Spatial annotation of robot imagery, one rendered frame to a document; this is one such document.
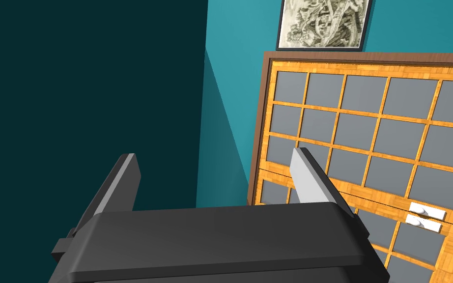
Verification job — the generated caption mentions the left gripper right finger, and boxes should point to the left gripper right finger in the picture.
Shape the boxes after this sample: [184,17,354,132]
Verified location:
[289,147,357,216]

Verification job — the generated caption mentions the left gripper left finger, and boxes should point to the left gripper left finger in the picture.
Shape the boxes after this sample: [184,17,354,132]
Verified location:
[67,153,142,238]

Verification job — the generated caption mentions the wooden door with grey panes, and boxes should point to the wooden door with grey panes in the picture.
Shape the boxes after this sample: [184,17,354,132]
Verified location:
[252,170,453,283]
[258,60,453,233]

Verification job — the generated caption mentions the brown wooden cupboard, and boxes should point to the brown wooden cupboard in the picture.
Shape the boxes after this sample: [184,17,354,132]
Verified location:
[247,51,453,283]

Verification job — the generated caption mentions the framed landscape picture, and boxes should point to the framed landscape picture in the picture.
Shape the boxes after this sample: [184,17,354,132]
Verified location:
[275,0,374,52]

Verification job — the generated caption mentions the white door handle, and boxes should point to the white door handle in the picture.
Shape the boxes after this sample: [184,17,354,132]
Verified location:
[409,201,447,221]
[405,214,443,233]

